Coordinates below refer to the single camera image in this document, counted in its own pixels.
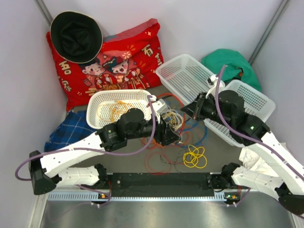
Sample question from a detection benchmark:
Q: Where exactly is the white rectangular basket right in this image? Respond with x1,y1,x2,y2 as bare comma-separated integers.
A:
204,80,276,147

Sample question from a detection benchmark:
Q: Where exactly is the red printed pillow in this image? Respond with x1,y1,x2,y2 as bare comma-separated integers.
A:
46,19,163,111

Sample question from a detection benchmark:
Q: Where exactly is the black round hat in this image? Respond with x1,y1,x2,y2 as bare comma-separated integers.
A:
50,11,103,64

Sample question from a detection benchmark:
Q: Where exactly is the white basket with rounded corners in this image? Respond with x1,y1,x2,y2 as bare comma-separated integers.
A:
86,89,152,129

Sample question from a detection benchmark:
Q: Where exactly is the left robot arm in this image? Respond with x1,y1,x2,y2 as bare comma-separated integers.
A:
29,108,181,195

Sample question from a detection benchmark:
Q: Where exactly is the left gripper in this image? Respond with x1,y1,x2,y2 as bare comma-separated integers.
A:
127,112,181,147

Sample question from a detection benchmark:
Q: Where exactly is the orange cable in basket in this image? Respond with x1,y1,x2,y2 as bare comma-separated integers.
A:
97,89,145,124

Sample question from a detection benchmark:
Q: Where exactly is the green cloth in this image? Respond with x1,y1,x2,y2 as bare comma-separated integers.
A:
201,49,262,92

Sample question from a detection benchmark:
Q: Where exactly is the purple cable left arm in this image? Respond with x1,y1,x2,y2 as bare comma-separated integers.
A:
15,95,157,209

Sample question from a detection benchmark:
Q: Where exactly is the yellow thin cable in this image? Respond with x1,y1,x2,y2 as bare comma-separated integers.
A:
183,144,208,169

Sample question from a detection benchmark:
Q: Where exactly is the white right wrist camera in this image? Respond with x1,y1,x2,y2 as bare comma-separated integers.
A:
207,75,226,91

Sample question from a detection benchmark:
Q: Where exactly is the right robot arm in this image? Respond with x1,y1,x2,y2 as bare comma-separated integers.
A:
181,90,304,216

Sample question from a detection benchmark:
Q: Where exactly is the white grey wire coil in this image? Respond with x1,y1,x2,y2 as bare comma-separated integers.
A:
162,108,185,133

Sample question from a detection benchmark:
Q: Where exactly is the blue plaid cloth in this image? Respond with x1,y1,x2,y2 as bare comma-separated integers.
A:
44,111,95,152

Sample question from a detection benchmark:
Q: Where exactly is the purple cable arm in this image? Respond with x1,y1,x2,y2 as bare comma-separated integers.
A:
215,64,304,207
15,95,157,209

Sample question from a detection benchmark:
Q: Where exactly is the white slotted cable duct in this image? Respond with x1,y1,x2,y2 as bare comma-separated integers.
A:
47,191,240,202

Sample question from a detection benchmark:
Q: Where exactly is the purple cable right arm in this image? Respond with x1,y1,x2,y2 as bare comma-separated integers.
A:
215,64,304,207

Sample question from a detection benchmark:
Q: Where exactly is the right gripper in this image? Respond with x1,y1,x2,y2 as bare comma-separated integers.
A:
181,92,233,128

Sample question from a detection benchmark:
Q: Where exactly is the white rectangular basket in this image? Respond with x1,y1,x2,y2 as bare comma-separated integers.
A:
204,80,276,147
156,54,214,105

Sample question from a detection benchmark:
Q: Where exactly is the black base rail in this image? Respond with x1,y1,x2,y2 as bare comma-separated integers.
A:
102,173,214,197

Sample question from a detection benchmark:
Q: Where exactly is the white rectangular basket centre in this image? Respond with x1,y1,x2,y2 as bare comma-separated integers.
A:
156,54,214,105

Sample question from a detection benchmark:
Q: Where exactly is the white cloth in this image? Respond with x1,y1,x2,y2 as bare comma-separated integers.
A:
239,148,279,177

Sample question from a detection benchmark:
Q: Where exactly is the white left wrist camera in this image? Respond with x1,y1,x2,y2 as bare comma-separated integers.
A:
150,95,170,116

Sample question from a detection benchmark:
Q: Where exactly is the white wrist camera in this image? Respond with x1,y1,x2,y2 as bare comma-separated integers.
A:
207,75,226,91
150,95,170,116

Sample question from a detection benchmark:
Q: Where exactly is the blue ethernet cable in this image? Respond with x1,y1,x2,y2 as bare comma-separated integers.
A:
163,99,209,147

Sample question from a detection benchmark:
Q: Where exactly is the orange thin wire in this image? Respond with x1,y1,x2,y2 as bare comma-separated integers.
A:
141,135,171,150

